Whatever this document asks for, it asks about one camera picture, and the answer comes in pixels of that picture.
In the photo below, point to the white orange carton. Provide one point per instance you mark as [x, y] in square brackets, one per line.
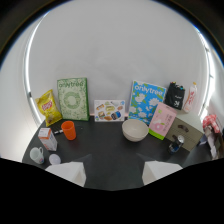
[47, 139]

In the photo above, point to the red checkered cloth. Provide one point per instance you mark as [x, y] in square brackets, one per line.
[211, 122]

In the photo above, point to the white mug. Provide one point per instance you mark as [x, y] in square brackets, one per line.
[37, 155]

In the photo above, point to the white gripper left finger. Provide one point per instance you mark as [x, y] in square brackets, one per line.
[68, 170]

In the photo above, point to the yellow chips bag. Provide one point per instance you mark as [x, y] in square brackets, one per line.
[48, 107]

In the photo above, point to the green onlytree box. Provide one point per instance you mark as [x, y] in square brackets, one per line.
[73, 99]

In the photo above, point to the white orange bottle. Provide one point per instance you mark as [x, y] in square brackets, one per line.
[190, 97]

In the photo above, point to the white picture card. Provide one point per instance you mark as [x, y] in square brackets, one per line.
[109, 110]

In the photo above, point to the white round lid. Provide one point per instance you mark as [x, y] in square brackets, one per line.
[54, 159]

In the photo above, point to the black pen holder bag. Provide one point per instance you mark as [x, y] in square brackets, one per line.
[175, 96]

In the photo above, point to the beige drawer box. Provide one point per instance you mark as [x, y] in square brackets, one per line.
[185, 132]

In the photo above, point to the black can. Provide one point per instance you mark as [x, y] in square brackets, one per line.
[175, 144]

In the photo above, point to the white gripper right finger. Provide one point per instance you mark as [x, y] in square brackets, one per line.
[156, 170]

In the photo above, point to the orange plastic cup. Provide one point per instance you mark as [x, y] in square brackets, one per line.
[69, 130]

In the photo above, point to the pink flower box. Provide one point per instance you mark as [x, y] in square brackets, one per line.
[162, 120]

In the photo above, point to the white bowl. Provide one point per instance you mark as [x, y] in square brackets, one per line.
[135, 130]

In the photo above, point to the blue onlytree box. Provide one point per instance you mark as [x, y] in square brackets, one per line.
[145, 101]

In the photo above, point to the black marker pen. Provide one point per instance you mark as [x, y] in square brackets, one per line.
[58, 132]

